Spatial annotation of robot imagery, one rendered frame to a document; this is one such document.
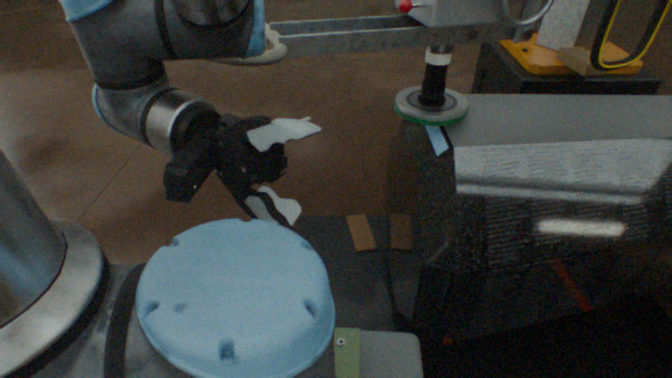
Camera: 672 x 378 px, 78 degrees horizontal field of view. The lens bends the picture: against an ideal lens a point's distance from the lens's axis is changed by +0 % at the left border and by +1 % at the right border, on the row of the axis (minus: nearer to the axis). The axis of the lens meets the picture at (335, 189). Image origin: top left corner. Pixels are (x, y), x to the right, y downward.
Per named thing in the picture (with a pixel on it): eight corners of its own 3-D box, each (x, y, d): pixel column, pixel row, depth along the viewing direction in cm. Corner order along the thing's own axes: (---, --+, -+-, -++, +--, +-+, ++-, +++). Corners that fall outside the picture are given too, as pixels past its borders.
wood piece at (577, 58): (555, 58, 183) (559, 47, 180) (576, 57, 184) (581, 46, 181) (583, 76, 168) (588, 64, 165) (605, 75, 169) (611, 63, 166)
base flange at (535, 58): (495, 38, 218) (497, 29, 215) (588, 38, 218) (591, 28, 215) (530, 75, 179) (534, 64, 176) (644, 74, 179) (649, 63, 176)
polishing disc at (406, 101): (475, 121, 116) (476, 117, 115) (399, 120, 116) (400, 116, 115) (458, 89, 133) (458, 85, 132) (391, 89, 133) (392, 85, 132)
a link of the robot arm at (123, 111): (74, 76, 56) (102, 138, 62) (133, 103, 51) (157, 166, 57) (133, 51, 61) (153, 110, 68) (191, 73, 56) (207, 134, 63)
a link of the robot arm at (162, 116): (142, 97, 51) (149, 165, 56) (168, 108, 49) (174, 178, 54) (199, 84, 58) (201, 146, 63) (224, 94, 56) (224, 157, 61)
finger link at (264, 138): (333, 94, 45) (277, 120, 51) (301, 106, 41) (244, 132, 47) (344, 121, 46) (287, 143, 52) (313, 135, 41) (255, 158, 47)
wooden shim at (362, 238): (345, 217, 215) (345, 215, 214) (364, 215, 216) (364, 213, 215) (356, 252, 195) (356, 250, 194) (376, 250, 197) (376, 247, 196)
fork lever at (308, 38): (494, 22, 126) (498, 5, 123) (536, 43, 111) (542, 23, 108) (268, 38, 108) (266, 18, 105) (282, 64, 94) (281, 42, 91)
